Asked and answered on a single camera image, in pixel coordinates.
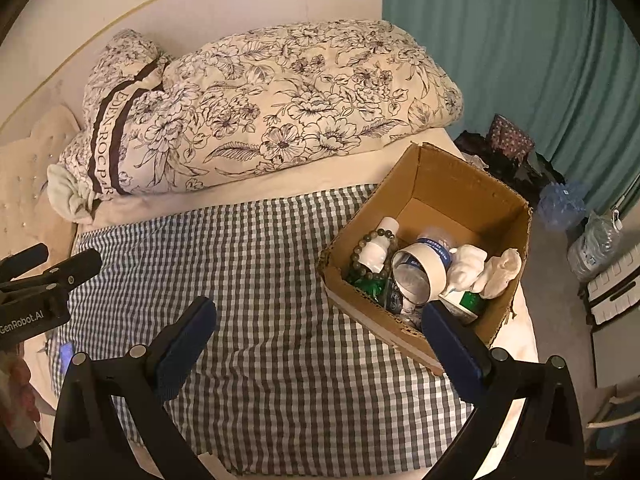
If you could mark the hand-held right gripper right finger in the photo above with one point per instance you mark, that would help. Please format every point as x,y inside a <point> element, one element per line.
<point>452,350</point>

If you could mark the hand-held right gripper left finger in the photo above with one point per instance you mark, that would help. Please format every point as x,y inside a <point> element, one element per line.
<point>185,350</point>

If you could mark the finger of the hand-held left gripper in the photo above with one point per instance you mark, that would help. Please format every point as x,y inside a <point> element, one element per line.
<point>25,260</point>
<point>75,267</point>

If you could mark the white tissue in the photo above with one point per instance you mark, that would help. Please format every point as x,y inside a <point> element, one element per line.
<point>465,265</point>

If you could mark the white tub with blue label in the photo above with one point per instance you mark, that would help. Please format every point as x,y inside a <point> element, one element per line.
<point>425,265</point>

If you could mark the white cloth with red label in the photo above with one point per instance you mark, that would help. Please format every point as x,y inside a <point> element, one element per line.
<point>500,270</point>

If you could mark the green foil packet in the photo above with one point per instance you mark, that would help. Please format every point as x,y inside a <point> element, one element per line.
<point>372,287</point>

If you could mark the small white bottle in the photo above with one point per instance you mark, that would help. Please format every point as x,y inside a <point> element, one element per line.
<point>380,245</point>

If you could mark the cardboard box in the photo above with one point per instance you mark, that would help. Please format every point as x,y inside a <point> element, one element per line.
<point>450,195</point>

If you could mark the person's left hand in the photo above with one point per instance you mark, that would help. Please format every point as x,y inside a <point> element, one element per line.
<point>22,390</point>

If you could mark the green and white carton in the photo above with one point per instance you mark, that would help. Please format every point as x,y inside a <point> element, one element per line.
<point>467,302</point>

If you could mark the smartphone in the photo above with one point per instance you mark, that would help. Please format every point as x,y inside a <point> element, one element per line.
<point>65,357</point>

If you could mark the cream tufted headboard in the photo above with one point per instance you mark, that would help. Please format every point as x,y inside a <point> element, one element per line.
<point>35,180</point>

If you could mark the grey checkered blanket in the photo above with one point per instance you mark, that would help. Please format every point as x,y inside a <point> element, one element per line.
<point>260,300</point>

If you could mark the white drawer unit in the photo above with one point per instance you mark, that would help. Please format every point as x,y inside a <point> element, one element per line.
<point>615,290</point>

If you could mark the chair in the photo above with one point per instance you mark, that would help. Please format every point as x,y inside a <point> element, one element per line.
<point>615,410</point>

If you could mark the clear bag of bottles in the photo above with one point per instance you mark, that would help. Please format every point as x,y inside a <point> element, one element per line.
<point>595,245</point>

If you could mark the blue plastic bag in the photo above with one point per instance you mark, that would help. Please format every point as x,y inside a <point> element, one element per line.
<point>560,205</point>

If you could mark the dark clothes pile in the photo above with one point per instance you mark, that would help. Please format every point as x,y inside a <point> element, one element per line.
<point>500,170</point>

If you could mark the zebra striped pillow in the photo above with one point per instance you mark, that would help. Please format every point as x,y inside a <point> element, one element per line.
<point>310,172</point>

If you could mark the patterned fabric bag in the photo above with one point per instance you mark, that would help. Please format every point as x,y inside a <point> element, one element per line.
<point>510,135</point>

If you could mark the floral quilt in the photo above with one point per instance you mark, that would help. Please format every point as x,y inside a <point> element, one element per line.
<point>280,110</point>

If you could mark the teal curtain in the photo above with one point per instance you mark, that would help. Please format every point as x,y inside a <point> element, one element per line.
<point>525,50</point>

